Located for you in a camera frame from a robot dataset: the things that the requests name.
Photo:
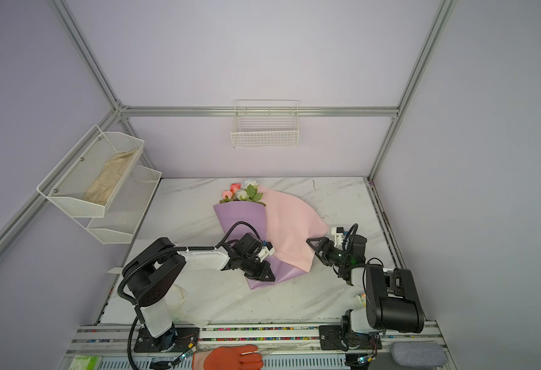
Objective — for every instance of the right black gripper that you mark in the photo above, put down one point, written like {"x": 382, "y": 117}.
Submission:
{"x": 326, "y": 247}

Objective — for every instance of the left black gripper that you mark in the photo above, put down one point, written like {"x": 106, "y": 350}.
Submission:
{"x": 263, "y": 271}

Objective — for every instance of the pink purple wrapping paper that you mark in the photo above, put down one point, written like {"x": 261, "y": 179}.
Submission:
{"x": 284, "y": 221}

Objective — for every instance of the cream fake rose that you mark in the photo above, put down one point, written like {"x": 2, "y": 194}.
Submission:
{"x": 241, "y": 195}

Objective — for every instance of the light pink fake rose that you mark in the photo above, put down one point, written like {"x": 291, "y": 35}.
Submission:
{"x": 227, "y": 196}

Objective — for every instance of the white fake rose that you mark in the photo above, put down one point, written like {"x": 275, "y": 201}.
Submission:
{"x": 252, "y": 194}

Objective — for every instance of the deep pink fake rose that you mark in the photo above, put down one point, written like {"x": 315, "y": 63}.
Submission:
{"x": 235, "y": 187}

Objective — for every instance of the cream ribbon roll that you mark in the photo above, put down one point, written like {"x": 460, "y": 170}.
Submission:
{"x": 175, "y": 300}

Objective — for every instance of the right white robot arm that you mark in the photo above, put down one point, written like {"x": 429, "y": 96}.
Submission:
{"x": 390, "y": 297}

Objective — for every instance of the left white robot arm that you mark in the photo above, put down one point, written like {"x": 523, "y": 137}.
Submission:
{"x": 148, "y": 278}

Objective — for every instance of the colourful tissue pack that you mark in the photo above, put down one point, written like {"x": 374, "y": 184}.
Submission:
{"x": 360, "y": 301}

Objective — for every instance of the orange rubber glove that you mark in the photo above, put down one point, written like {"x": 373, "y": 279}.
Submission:
{"x": 229, "y": 358}

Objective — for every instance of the grey cloth pad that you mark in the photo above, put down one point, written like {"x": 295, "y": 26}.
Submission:
{"x": 419, "y": 354}

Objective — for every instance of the lower white mesh shelf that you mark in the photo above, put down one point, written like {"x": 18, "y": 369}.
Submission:
{"x": 123, "y": 218}

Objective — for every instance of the white mesh shelf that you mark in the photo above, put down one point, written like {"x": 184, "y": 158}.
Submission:
{"x": 123, "y": 218}
{"x": 66, "y": 184}

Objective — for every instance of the beige cloth in shelf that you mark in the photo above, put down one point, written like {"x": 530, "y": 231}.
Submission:
{"x": 102, "y": 189}

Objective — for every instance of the upper white mesh shelf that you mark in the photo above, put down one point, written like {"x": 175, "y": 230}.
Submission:
{"x": 66, "y": 184}

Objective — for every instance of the green white packet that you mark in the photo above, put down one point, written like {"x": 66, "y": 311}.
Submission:
{"x": 85, "y": 363}

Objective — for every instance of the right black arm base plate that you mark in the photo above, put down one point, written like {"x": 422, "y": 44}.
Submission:
{"x": 341, "y": 337}

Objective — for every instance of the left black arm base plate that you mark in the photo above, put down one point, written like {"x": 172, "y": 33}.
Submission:
{"x": 175, "y": 340}

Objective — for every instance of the white wire wall basket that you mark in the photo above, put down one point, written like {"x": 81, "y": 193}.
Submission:
{"x": 261, "y": 124}

